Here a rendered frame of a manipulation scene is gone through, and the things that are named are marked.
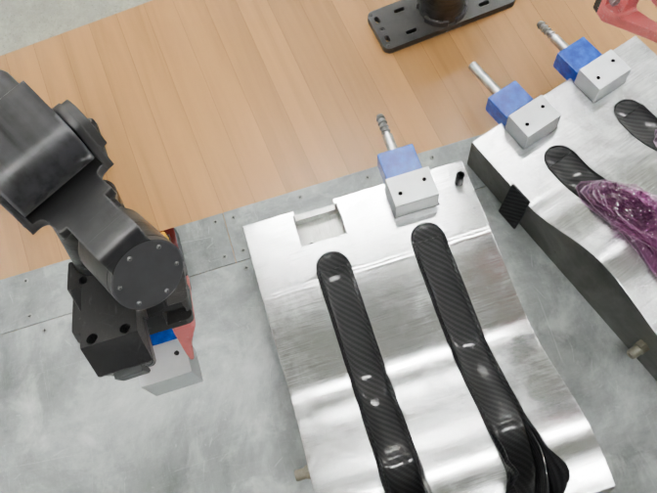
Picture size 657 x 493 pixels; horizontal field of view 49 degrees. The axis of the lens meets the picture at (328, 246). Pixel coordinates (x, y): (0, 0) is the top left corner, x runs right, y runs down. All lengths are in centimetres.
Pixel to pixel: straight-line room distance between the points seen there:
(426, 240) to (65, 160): 41
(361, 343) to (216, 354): 19
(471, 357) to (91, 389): 44
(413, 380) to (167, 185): 42
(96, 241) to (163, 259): 5
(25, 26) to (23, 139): 179
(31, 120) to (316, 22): 60
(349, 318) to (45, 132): 38
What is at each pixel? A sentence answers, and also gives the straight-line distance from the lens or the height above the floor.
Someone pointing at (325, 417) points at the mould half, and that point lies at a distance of 74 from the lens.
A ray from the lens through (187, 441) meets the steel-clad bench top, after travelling 85.
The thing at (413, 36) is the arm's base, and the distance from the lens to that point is 103.
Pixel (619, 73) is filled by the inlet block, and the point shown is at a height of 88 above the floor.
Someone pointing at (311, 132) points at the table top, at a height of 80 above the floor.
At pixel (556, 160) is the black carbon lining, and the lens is 90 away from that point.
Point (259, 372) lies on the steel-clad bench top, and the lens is 85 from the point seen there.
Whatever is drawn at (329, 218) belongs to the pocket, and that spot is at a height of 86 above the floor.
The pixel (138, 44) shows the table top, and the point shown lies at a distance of 110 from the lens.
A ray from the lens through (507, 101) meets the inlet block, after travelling 91.
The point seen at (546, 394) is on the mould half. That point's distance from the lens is 73.
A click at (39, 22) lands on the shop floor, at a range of 232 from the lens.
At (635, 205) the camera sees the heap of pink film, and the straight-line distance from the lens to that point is 83.
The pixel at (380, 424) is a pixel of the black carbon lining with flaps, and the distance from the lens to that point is 73.
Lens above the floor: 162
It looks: 68 degrees down
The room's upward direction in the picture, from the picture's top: 10 degrees counter-clockwise
